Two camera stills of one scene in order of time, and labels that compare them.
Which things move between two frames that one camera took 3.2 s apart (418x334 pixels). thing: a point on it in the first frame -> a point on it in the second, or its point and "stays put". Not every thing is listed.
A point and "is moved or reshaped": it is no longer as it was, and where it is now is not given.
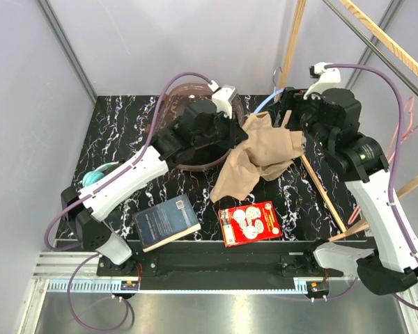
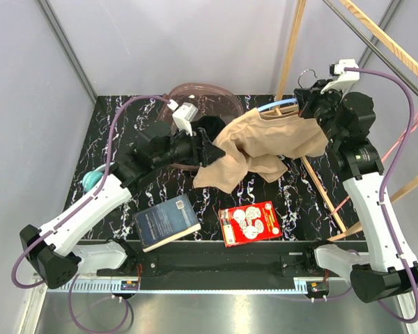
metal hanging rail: (378, 53) stays put
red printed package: (249, 223) stays put
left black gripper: (236, 134) -> (203, 152)
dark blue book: (164, 224) stays put
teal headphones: (93, 176) stays put
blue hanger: (276, 92) is moved or reshaped
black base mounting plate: (212, 264) stays put
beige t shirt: (267, 151) is moved or reshaped
